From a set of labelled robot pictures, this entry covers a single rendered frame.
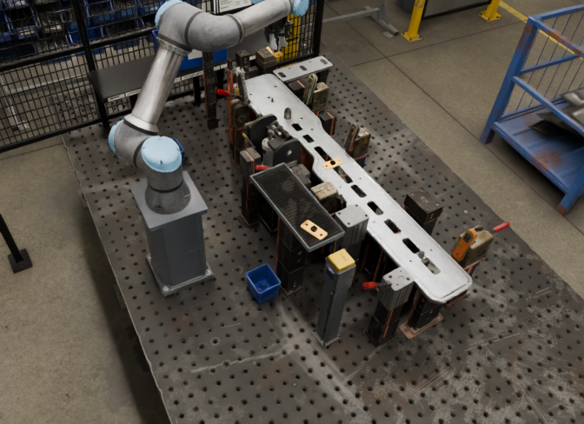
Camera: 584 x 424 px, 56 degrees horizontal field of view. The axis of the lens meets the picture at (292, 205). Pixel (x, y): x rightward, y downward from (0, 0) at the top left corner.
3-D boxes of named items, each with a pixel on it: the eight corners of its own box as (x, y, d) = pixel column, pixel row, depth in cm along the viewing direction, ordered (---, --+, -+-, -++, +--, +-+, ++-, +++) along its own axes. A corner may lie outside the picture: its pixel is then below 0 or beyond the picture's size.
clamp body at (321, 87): (327, 147, 272) (335, 88, 246) (307, 155, 267) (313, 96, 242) (316, 136, 277) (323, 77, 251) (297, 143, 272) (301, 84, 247)
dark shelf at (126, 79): (282, 51, 273) (282, 46, 270) (103, 104, 237) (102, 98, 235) (259, 30, 285) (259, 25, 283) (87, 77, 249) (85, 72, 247)
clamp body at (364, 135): (365, 193, 251) (378, 135, 226) (344, 202, 247) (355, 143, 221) (354, 181, 257) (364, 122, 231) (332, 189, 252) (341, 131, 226)
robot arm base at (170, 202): (154, 220, 181) (150, 199, 174) (140, 190, 190) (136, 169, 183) (197, 205, 187) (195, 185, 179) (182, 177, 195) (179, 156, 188)
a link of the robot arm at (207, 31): (215, 32, 158) (312, -13, 188) (187, 18, 162) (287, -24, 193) (215, 68, 166) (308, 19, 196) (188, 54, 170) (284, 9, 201)
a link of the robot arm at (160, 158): (164, 195, 175) (159, 164, 166) (136, 176, 181) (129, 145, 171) (191, 175, 182) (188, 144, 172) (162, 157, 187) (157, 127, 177)
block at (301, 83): (308, 133, 278) (314, 86, 257) (290, 140, 274) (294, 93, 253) (299, 122, 283) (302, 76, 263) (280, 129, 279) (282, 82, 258)
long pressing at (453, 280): (482, 280, 186) (483, 277, 185) (433, 309, 177) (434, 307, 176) (271, 73, 262) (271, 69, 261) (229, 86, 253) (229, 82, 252)
